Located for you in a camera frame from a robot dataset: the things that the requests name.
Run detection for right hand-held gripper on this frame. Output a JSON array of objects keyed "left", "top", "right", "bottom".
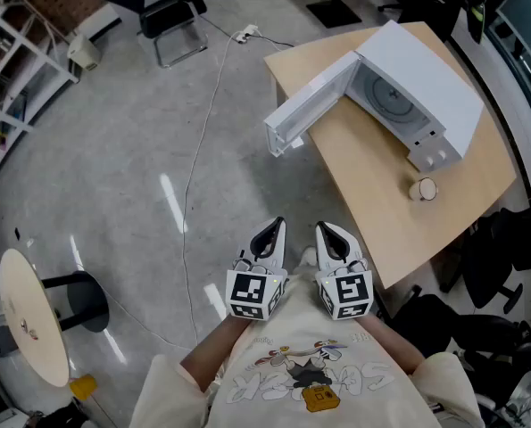
[{"left": 314, "top": 220, "right": 374, "bottom": 321}]

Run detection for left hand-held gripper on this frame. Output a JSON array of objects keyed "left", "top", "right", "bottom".
[{"left": 225, "top": 216, "right": 290, "bottom": 323}]

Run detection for small beige round object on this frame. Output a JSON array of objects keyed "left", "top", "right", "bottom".
[{"left": 408, "top": 177, "right": 439, "bottom": 202}]

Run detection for white microwave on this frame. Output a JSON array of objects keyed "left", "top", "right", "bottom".
[{"left": 263, "top": 20, "right": 485, "bottom": 173}]

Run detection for person's left forearm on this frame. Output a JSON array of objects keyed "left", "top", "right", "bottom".
[{"left": 179, "top": 313, "right": 253, "bottom": 392}]

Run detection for person's right forearm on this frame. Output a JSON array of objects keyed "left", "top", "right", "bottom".
[{"left": 355, "top": 312, "right": 427, "bottom": 377}]

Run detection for person's light shoe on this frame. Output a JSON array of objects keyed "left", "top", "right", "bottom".
[{"left": 293, "top": 246, "right": 319, "bottom": 269}]

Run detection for person's cream printed t-shirt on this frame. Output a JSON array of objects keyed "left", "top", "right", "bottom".
[{"left": 129, "top": 273, "right": 485, "bottom": 428}]

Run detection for black round table base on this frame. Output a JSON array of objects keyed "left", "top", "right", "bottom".
[{"left": 41, "top": 270, "right": 111, "bottom": 333}]

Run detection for white power strip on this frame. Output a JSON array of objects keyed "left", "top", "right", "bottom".
[{"left": 235, "top": 23, "right": 260, "bottom": 45}]

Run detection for black square table base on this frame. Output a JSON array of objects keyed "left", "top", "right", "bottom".
[{"left": 305, "top": 0, "right": 363, "bottom": 29}]

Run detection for round wooden side table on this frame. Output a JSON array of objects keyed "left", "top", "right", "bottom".
[{"left": 0, "top": 247, "right": 71, "bottom": 389}]

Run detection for black cantilever chair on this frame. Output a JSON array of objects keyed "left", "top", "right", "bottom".
[{"left": 100, "top": 0, "right": 210, "bottom": 70}]

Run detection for small cream bin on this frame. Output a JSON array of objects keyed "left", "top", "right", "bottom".
[{"left": 66, "top": 33, "right": 103, "bottom": 72}]

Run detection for white shelf unit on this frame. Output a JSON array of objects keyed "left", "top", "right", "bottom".
[{"left": 0, "top": 0, "right": 79, "bottom": 186}]

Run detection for long white floor cable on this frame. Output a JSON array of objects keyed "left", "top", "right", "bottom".
[{"left": 99, "top": 33, "right": 244, "bottom": 351}]

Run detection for thin black floor cable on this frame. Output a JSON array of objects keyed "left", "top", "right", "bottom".
[{"left": 246, "top": 32, "right": 295, "bottom": 49}]

